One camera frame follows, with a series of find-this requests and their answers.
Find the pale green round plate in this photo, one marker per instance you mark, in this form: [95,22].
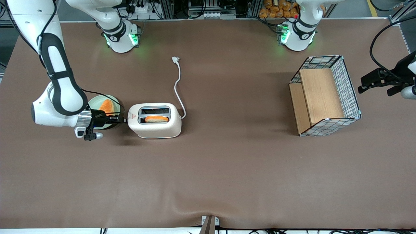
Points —
[94,102]

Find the metal table edge bracket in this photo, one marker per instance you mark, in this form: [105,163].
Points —
[209,224]

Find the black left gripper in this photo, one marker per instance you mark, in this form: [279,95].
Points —
[399,73]

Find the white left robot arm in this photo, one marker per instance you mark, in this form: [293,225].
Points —
[299,35]

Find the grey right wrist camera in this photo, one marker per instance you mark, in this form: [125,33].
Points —
[94,136]

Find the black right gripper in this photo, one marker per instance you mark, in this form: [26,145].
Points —
[98,119]

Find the white power strip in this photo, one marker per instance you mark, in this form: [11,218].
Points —
[143,8]

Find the white two-slot toaster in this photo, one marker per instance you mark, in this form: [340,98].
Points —
[156,130]

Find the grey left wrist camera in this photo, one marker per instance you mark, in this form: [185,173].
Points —
[409,92]

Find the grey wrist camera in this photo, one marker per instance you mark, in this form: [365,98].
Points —
[94,136]
[409,92]

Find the pile of bread rolls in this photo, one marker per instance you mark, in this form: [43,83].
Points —
[276,8]

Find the aluminium frame profile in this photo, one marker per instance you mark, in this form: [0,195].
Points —
[401,11]

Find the orange-crusted bread slice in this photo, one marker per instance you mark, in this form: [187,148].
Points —
[156,119]
[106,105]

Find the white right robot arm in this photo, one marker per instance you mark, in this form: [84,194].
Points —
[61,84]

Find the light wooden shelf insert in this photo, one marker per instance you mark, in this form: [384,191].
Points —
[320,94]

